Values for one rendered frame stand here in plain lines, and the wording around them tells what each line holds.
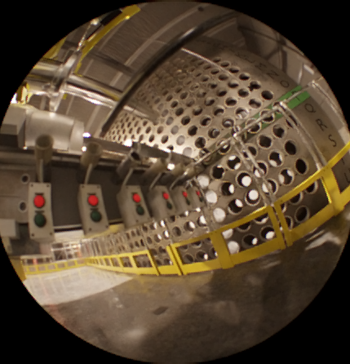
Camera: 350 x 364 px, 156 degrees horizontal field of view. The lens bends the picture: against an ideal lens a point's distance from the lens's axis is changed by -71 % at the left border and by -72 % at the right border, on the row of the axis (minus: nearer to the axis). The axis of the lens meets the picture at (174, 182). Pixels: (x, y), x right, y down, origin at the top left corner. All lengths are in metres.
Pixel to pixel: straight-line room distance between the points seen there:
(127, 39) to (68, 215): 8.80
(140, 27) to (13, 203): 8.95
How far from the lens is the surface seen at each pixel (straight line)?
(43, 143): 0.47
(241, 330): 0.69
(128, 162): 0.51
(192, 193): 0.88
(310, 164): 2.05
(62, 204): 0.50
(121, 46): 8.90
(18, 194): 0.57
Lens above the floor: 0.56
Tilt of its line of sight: 18 degrees up
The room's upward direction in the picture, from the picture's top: 23 degrees counter-clockwise
